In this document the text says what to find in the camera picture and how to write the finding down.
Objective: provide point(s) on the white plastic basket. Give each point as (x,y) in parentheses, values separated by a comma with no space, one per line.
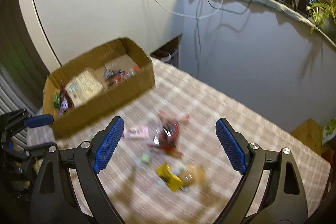
(172,57)

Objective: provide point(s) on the small green candy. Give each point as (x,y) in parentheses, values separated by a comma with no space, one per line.
(145,159)

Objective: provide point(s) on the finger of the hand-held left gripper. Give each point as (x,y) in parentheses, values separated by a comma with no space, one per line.
(39,121)
(29,149)

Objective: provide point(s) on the small white packet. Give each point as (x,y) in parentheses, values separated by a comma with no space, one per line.
(135,132)

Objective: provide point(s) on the red candy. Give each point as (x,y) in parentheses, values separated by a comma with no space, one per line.
(130,73)
(166,136)

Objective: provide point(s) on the clear biscuit pack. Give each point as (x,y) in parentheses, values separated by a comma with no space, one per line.
(84,87)

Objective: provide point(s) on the potted spider plant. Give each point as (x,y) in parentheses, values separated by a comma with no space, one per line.
(321,11)

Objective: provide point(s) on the cardboard box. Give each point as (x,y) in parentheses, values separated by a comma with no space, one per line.
(118,98)

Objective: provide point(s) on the wooden stool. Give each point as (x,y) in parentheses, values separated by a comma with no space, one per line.
(309,134)

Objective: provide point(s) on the yellow snack packet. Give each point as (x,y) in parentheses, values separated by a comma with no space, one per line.
(169,178)

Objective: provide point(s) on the large brown chocolate bar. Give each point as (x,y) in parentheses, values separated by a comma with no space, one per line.
(64,103)

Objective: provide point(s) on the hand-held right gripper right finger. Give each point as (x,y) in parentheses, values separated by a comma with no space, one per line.
(231,145)

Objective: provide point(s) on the green packet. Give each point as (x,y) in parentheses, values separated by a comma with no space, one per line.
(56,101)

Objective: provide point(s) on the small dark chocolate bar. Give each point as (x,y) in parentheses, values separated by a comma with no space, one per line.
(111,74)

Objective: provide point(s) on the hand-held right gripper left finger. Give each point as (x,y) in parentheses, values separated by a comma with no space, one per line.
(109,145)

